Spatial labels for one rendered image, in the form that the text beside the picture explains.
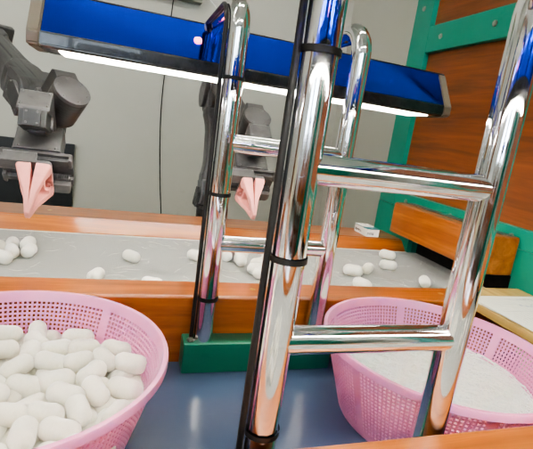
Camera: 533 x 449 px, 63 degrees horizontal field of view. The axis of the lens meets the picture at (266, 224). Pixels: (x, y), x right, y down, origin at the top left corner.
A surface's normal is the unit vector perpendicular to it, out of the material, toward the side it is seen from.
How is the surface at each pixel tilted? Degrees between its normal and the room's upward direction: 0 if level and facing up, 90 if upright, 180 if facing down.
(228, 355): 90
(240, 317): 90
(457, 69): 90
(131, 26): 58
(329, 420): 0
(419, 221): 90
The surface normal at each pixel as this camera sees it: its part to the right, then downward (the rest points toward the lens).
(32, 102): 0.29, -0.58
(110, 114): 0.34, 0.25
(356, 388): -0.84, 0.30
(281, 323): 0.07, 0.22
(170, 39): 0.32, -0.31
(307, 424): 0.14, -0.97
